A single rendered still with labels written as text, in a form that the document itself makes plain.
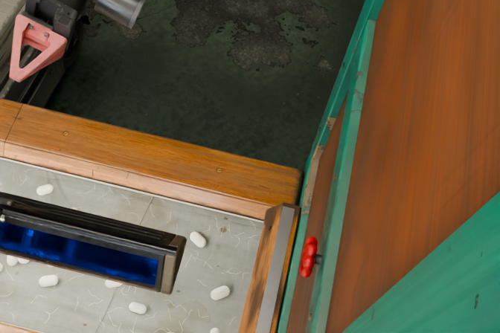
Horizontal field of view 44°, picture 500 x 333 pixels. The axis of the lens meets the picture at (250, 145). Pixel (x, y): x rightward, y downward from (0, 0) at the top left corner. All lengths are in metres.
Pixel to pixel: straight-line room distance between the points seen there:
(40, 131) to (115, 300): 0.37
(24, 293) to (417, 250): 0.93
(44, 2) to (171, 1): 1.64
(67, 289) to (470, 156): 0.96
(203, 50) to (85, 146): 1.13
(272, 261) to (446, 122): 0.73
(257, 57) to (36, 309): 1.40
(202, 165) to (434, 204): 0.91
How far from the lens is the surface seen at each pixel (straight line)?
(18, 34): 0.83
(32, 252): 0.86
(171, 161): 1.22
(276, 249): 1.06
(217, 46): 2.32
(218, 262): 1.17
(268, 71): 2.27
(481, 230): 0.23
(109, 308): 1.16
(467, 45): 0.36
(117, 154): 1.23
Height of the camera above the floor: 1.86
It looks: 62 degrees down
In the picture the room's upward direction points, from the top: 10 degrees clockwise
